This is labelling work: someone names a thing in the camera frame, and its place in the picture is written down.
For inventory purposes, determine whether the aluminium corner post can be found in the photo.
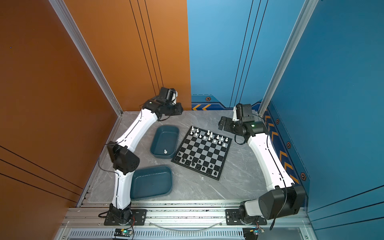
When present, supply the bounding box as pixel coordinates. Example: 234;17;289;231
49;0;123;117
258;0;319;116

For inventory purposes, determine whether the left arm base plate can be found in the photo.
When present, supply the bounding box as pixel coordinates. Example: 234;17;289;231
104;209;147;227

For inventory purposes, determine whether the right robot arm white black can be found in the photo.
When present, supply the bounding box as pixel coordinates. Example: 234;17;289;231
218;104;306;224

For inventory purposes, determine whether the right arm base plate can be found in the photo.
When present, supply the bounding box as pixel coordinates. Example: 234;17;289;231
225;209;267;226

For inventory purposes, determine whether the teal tray with black pieces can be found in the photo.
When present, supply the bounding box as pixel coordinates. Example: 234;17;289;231
131;166;173;201

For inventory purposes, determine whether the green circuit board right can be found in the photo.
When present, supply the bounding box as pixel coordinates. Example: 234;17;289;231
243;228;265;240

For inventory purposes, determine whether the aluminium corner post right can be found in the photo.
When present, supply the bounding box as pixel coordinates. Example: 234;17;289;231
258;0;319;116

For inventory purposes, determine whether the aluminium corner post left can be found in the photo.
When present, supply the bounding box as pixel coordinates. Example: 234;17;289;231
49;0;123;117

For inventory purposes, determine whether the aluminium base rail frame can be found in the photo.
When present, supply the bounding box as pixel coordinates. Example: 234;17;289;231
54;200;317;240

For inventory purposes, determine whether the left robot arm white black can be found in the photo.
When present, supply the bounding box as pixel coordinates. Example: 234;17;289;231
107;87;183;225

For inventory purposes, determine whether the black and silver chessboard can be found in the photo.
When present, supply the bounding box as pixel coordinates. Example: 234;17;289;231
171;126;232;181

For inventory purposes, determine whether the teal tray with white pieces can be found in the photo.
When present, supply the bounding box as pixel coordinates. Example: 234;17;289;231
150;125;180;159

